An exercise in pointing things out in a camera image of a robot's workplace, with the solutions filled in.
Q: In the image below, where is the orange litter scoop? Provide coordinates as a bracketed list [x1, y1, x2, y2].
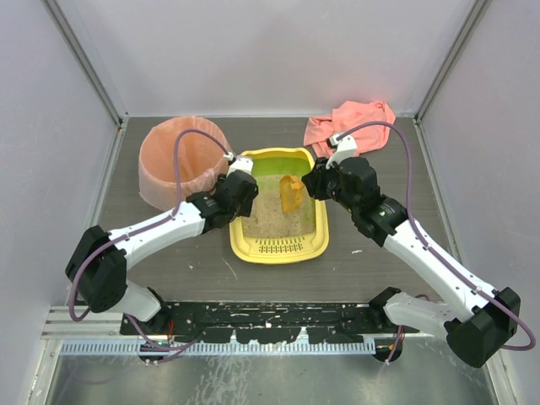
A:
[279, 175, 305, 213]

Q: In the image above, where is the yellow green litter box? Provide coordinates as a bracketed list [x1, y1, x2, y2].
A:
[229, 148, 329, 264]

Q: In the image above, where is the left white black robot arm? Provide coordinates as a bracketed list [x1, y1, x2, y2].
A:
[65, 170, 258, 330]

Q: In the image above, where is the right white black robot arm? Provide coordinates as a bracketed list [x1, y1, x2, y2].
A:
[302, 157, 521, 368]

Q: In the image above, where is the cat litter sand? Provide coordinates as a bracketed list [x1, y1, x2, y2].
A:
[241, 175, 316, 239]

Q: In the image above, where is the bin with pink liner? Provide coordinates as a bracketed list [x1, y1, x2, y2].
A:
[138, 116, 232, 211]

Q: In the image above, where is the pink cloth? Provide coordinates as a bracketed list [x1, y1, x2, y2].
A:
[303, 100, 397, 158]

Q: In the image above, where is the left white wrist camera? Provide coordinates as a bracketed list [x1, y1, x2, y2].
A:
[224, 152, 253, 176]

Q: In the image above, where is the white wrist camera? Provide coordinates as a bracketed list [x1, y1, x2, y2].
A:
[326, 132, 357, 169]
[224, 152, 253, 176]

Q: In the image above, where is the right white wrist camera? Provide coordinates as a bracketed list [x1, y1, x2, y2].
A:
[326, 132, 357, 169]

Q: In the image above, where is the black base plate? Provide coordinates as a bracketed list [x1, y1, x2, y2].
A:
[141, 301, 397, 344]

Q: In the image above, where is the white slotted cable duct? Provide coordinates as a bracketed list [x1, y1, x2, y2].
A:
[60, 337, 376, 356]

